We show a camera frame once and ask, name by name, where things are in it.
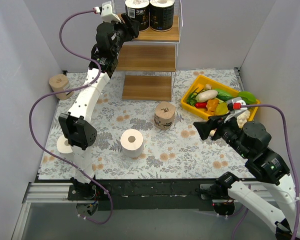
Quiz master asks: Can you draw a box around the black roll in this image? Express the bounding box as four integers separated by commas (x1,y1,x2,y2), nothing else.
149,0,175,32
125,0,150,32

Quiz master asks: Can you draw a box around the brown roll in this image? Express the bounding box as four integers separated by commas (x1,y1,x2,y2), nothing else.
154,101,176,130
49,74,74,101

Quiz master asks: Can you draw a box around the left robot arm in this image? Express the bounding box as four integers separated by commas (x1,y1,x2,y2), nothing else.
58,13,140,200

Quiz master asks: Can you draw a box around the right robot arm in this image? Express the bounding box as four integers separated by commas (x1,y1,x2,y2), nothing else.
193,116,300,240

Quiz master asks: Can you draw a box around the yellow star fruit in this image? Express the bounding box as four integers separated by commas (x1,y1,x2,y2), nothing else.
214,102,229,116

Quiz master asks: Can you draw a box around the white cauliflower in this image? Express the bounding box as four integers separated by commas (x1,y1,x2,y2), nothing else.
237,110,251,128

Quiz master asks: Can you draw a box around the orange bell pepper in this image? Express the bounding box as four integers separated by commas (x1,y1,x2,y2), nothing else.
206,98,219,112

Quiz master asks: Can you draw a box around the green cucumber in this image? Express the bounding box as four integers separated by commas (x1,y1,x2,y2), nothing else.
213,88,238,102

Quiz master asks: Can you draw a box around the red chili pepper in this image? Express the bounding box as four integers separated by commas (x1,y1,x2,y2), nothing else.
195,102,207,109

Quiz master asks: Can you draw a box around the yellow plastic tray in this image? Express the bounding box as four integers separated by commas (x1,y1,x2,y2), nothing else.
180,74,261,123

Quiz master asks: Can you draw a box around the white daikon radish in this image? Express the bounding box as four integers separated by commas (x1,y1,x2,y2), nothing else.
195,89,218,103

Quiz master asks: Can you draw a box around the green leafy vegetable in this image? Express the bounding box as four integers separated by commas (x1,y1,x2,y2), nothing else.
186,88,204,106

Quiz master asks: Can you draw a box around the small beige mushroom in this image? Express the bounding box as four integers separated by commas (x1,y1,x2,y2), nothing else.
204,84,212,90

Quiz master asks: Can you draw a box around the green star fruit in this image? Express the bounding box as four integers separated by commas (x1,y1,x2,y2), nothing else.
238,91,257,105

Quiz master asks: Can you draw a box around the floral patterned table mat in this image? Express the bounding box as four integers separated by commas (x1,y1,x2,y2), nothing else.
37,69,261,181

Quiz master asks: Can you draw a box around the white unwrapped paper roll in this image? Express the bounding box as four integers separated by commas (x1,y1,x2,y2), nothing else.
120,129,144,158

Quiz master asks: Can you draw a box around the white paper roll, left edge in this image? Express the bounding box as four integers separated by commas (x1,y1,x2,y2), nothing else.
57,135,73,154

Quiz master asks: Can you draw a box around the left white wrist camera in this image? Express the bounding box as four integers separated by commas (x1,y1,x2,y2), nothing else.
93,0,122,23

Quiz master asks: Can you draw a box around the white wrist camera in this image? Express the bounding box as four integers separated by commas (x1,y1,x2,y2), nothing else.
93,0,122,23
224,97,247,122

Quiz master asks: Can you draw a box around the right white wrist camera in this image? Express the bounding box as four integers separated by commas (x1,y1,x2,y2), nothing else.
224,97,247,122

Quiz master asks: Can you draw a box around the wooden wire-frame three-tier shelf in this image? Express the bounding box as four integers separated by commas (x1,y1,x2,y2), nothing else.
116,0,183,102

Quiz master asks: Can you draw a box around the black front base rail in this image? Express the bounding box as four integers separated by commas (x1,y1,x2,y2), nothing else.
27,177,260,212

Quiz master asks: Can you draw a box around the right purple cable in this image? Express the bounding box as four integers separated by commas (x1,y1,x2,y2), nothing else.
231,103,300,240

